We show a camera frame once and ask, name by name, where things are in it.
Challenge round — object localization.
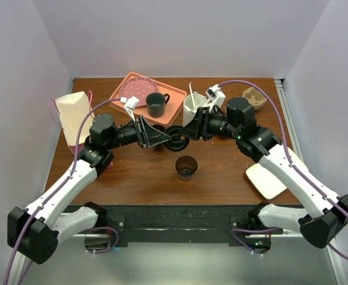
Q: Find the dark green mug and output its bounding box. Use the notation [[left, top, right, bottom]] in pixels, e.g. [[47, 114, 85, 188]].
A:
[[145, 92, 170, 118]]

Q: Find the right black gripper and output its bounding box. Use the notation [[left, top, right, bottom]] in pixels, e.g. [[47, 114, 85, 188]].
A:
[[179, 106, 241, 141]]

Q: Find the brown cardboard cup carrier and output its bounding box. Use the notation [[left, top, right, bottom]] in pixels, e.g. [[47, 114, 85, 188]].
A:
[[242, 87, 267, 110]]

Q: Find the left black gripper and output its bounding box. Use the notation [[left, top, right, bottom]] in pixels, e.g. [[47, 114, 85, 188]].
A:
[[106, 115, 170, 150]]

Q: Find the purple cable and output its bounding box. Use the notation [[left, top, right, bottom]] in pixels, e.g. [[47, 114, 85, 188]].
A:
[[218, 80, 348, 264], [3, 97, 124, 285]]

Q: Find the white cylindrical container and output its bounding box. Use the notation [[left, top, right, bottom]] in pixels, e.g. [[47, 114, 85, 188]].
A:
[[182, 93, 207, 126]]

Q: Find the pink plastic tray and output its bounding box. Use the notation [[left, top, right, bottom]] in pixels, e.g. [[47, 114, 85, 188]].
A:
[[110, 72, 187, 127]]

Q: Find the cream and pink paper bag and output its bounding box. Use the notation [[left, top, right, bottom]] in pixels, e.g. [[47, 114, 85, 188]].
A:
[[49, 91, 94, 154]]

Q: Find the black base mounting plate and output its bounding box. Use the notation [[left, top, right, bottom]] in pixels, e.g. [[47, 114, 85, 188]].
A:
[[72, 204, 281, 249]]

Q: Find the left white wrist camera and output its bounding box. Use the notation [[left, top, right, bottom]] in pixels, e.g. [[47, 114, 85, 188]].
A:
[[120, 96, 140, 121]]

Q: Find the pink polka dot plate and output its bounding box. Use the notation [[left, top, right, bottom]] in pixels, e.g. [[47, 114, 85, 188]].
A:
[[119, 77, 158, 107]]

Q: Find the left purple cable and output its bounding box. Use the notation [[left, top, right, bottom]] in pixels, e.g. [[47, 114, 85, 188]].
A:
[[3, 97, 124, 285]]

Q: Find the black cup lid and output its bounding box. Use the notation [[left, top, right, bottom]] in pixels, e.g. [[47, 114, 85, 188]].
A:
[[164, 125, 189, 152]]

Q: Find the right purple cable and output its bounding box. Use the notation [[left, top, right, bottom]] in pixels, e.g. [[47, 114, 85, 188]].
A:
[[218, 80, 348, 264]]

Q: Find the white wrapped straw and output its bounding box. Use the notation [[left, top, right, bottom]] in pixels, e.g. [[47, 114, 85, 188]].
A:
[[189, 82, 198, 113]]

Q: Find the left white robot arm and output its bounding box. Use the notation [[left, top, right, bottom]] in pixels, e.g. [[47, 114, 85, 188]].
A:
[[7, 113, 170, 264]]

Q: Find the white square plate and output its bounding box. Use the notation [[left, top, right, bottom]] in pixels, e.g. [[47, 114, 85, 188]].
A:
[[246, 145, 309, 200]]

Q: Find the aluminium frame rail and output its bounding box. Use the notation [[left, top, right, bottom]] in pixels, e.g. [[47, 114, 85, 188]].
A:
[[274, 78, 297, 147]]

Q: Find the black plastic cup stack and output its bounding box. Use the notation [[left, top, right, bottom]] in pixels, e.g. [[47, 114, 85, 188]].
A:
[[152, 124, 166, 151]]

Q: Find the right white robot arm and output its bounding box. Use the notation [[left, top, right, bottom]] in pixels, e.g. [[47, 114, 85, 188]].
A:
[[180, 97, 348, 249]]

